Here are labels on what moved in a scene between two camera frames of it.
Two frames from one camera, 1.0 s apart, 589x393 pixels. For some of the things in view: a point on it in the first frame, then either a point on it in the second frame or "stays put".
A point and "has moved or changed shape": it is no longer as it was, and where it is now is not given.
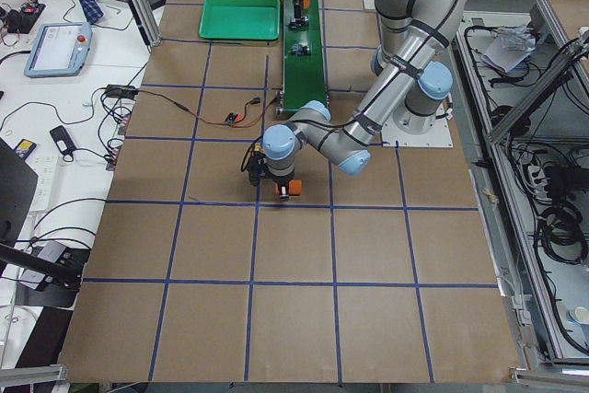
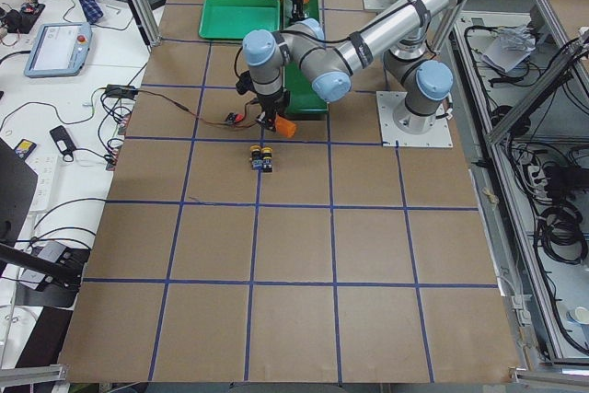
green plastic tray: [240, 18] stays put
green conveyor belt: [305, 78] stays put
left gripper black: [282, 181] → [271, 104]
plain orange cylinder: [294, 187] has moved or changed shape
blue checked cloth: [91, 10] stays put
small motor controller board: [231, 118] stays put
